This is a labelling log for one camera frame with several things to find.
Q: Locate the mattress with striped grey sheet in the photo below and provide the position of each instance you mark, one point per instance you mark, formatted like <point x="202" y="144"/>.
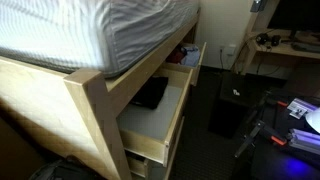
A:
<point x="66" y="26"/>

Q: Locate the grey wall mounted device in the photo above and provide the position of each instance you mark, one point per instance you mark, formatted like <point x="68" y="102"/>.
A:
<point x="258" y="5"/>

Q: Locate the dark flat desk device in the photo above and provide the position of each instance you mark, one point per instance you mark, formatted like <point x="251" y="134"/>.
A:
<point x="305" y="47"/>

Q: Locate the wooden drawer with black cloth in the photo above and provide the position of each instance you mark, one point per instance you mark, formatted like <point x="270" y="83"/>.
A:
<point x="146" y="148"/>

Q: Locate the light blue cloth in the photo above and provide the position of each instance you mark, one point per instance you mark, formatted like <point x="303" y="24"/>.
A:
<point x="190" y="56"/>

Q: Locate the aluminium extrusion bar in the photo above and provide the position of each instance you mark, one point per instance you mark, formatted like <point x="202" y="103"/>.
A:
<point x="303" y="140"/>

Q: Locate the wooden drawer with blue cloth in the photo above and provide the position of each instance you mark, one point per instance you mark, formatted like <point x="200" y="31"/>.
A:
<point x="176" y="68"/>

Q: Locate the black backpack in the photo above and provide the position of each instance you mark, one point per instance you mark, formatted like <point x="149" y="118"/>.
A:
<point x="63" y="171"/>

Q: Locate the black clamp with orange tip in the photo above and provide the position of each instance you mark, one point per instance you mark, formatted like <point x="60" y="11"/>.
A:
<point x="256" y="131"/>
<point x="266" y="100"/>

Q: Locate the aluminium bracket plate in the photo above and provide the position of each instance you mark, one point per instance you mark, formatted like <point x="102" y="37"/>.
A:
<point x="300" y="107"/>

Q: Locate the black box with white logo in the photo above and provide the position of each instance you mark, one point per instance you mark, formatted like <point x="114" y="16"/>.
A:
<point x="233" y="100"/>

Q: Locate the white wall outlet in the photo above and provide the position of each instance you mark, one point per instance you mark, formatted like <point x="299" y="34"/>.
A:
<point x="230" y="50"/>

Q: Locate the black flat screen monitor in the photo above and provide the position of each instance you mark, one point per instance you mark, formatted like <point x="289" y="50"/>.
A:
<point x="296" y="15"/>

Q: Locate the shallow wooden drawer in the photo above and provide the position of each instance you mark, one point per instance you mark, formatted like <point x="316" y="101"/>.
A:
<point x="156" y="172"/>

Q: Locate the black robot cart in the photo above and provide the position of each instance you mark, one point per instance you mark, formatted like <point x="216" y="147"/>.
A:
<point x="266" y="166"/>

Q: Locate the black headphones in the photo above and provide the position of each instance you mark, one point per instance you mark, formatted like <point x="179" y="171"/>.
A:
<point x="262" y="39"/>

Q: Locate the light wooden bed frame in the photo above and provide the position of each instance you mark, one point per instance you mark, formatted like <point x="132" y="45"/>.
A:
<point x="40" y="100"/>

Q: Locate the light wooden desk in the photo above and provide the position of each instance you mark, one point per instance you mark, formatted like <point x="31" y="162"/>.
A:
<point x="283" y="50"/>

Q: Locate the black folded cloth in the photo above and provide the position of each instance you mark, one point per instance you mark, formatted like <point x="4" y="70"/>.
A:
<point x="151" y="91"/>

